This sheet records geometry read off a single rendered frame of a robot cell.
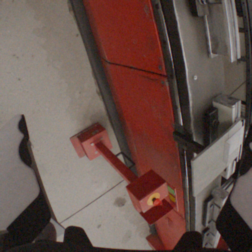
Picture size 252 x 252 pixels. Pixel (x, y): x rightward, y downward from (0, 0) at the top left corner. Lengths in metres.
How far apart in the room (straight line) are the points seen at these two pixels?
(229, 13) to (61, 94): 1.10
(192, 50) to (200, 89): 0.14
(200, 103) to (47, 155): 1.13
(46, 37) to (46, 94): 0.36
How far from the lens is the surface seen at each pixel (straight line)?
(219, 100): 0.78
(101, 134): 1.45
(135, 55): 0.85
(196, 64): 0.68
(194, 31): 0.67
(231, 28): 0.66
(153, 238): 2.97
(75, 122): 1.47
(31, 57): 1.32
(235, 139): 0.78
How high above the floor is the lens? 1.31
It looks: 51 degrees down
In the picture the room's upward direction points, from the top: 124 degrees clockwise
